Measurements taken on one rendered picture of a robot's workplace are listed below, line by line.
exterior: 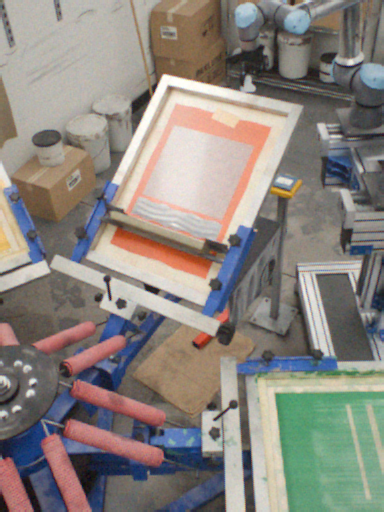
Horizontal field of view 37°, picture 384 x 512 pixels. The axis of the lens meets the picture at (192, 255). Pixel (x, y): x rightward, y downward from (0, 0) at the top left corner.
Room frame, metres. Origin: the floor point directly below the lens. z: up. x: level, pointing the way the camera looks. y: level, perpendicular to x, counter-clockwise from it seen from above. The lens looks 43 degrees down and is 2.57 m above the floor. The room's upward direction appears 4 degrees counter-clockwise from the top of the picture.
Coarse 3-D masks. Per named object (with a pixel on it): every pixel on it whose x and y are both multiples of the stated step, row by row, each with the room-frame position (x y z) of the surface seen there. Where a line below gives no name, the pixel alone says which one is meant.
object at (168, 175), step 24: (168, 120) 1.97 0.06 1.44; (192, 120) 1.94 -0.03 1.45; (216, 120) 1.90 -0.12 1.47; (168, 144) 1.88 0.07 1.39; (192, 144) 1.85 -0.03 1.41; (168, 168) 1.79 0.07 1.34; (192, 168) 1.76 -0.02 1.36; (144, 192) 1.73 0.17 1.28; (168, 192) 1.70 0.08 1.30; (120, 240) 1.59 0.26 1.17; (144, 240) 1.56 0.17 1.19
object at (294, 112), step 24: (216, 96) 1.96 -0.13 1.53; (240, 96) 1.92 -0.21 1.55; (144, 120) 1.97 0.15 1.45; (288, 120) 1.77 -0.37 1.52; (144, 144) 1.91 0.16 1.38; (288, 144) 1.71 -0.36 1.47; (120, 168) 1.82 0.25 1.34; (120, 192) 1.76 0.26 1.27; (264, 192) 1.56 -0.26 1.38; (96, 240) 1.61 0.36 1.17; (120, 264) 1.48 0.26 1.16; (168, 288) 1.35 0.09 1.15; (216, 312) 1.26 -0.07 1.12
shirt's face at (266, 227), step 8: (256, 224) 1.89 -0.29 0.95; (264, 224) 1.89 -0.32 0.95; (272, 224) 1.89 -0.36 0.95; (256, 232) 1.84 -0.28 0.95; (264, 232) 1.84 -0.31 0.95; (272, 232) 1.84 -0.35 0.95; (256, 240) 1.79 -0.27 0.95; (264, 240) 1.79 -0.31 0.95; (256, 248) 1.74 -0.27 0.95; (248, 256) 1.70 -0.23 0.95; (256, 256) 1.69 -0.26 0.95; (248, 264) 1.65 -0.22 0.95; (240, 272) 1.61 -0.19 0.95
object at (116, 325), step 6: (114, 318) 1.27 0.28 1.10; (120, 318) 1.27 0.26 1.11; (108, 324) 1.26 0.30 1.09; (114, 324) 1.26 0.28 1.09; (120, 324) 1.25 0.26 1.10; (108, 330) 1.24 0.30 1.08; (114, 330) 1.24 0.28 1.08; (120, 330) 1.23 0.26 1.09; (126, 330) 1.25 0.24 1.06; (102, 336) 1.23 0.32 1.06; (108, 336) 1.22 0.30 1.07
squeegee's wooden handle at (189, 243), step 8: (112, 216) 1.59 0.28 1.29; (120, 216) 1.58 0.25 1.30; (128, 216) 1.57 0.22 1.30; (120, 224) 1.61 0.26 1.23; (128, 224) 1.55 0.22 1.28; (136, 224) 1.54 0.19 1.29; (144, 224) 1.53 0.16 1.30; (152, 224) 1.52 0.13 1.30; (144, 232) 1.54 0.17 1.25; (152, 232) 1.49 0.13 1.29; (160, 232) 1.48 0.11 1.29; (168, 232) 1.47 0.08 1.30; (168, 240) 1.48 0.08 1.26; (176, 240) 1.44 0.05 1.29; (184, 240) 1.43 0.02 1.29; (192, 240) 1.42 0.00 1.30; (192, 248) 1.42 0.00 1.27; (200, 248) 1.39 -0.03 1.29; (208, 248) 1.42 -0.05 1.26
